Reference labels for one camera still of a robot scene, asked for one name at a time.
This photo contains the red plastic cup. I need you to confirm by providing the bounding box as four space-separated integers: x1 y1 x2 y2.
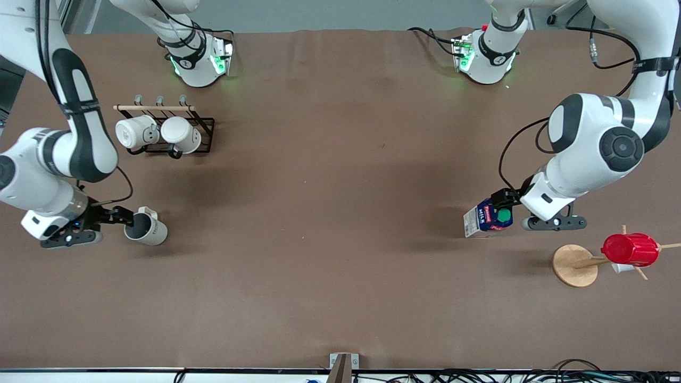
601 233 660 268

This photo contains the wooden mug tree stand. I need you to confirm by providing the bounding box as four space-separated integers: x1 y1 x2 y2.
552 225 681 288

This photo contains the black wire mug rack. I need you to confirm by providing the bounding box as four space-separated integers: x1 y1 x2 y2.
113 95 215 159

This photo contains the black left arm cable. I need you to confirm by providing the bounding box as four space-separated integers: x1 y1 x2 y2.
498 0 642 193

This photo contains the brown bar under bracket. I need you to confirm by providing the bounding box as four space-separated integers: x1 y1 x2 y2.
326 355 353 383

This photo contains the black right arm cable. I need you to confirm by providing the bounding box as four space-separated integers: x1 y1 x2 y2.
79 166 134 208

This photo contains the white ceramic mug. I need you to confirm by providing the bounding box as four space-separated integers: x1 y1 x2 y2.
160 116 202 155
115 115 160 151

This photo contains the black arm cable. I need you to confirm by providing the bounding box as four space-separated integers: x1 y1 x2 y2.
498 0 642 193
79 166 134 208

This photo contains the beige ceramic mug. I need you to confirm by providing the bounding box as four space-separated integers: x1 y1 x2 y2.
124 206 168 246

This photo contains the black cable bundle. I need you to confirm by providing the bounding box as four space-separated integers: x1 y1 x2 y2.
352 359 681 383

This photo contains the blue milk carton green cap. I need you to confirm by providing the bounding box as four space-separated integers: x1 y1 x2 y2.
463 198 514 238

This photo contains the brown table cover sheet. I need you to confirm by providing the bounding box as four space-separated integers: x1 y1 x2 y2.
0 28 681 370

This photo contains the black left base cable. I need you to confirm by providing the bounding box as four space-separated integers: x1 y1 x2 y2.
408 27 459 57

